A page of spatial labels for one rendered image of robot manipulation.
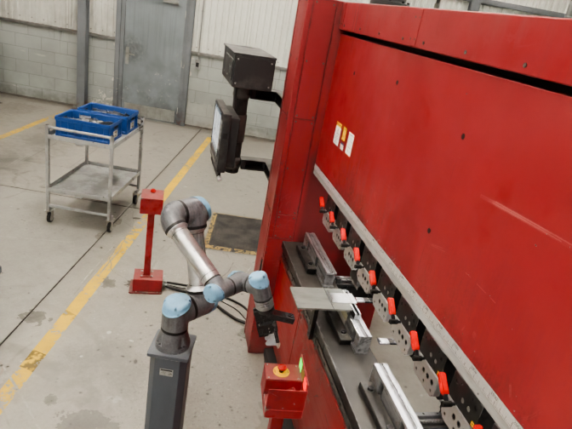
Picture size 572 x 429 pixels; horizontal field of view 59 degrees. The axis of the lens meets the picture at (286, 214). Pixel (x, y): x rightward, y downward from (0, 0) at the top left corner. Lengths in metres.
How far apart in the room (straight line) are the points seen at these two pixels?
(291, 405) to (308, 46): 1.82
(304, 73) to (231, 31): 6.16
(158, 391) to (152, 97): 7.42
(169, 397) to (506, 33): 1.92
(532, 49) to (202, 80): 8.02
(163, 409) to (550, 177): 1.87
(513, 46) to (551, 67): 0.17
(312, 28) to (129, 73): 6.81
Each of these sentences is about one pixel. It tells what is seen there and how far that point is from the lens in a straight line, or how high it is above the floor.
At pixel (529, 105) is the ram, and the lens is 1.42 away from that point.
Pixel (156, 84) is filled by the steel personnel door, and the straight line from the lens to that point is 9.34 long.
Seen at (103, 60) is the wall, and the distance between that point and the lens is 9.62.
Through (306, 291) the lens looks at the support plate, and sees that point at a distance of 2.44.
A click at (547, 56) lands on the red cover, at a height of 2.21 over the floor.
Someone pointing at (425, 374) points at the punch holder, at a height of 1.22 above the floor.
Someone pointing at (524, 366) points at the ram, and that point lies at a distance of 1.38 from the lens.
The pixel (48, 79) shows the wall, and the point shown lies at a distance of 10.07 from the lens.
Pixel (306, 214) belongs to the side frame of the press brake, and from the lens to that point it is 3.14.
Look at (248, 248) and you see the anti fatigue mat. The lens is 4.97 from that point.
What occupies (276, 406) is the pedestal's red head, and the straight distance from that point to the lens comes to 2.21.
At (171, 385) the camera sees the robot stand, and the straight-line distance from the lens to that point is 2.40.
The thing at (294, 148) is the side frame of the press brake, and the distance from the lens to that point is 2.98.
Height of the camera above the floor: 2.21
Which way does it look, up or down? 22 degrees down
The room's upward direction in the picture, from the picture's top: 10 degrees clockwise
